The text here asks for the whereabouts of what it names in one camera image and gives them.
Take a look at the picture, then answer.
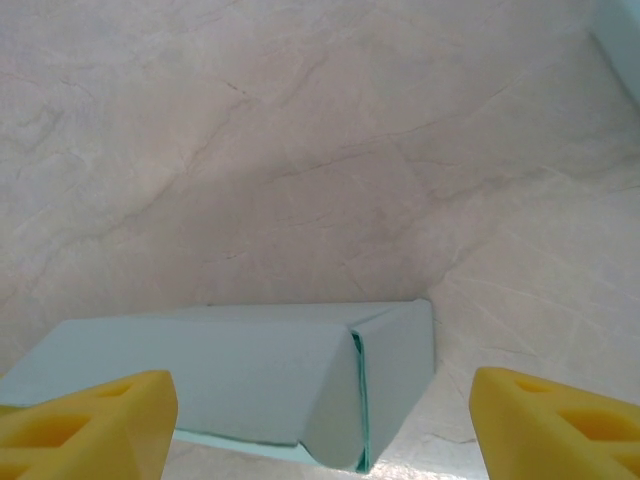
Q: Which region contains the light blue paper box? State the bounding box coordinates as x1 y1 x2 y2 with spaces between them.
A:
592 0 640 109
0 298 435 474

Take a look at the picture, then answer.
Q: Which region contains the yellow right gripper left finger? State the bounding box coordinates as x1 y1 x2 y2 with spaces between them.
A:
0 369 179 480

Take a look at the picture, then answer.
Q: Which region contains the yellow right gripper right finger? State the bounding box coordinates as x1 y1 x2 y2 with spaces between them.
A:
469 367 640 480

